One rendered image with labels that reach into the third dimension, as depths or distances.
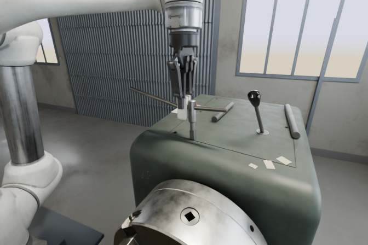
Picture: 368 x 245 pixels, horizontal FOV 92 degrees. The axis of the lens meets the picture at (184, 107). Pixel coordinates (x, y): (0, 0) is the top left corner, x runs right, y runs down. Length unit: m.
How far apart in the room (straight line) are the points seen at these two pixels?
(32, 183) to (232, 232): 0.76
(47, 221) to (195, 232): 0.90
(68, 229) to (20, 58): 0.73
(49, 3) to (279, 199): 0.64
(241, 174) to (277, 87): 2.41
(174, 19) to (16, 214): 0.79
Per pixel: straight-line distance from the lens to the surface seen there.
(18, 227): 0.89
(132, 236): 0.41
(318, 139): 3.14
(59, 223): 1.12
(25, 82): 0.81
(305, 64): 2.77
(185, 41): 0.44
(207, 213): 0.37
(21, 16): 0.57
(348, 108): 3.06
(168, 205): 0.38
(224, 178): 0.44
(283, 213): 0.44
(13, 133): 0.87
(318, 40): 2.77
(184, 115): 0.50
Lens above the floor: 1.52
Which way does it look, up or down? 20 degrees down
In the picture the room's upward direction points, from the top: straight up
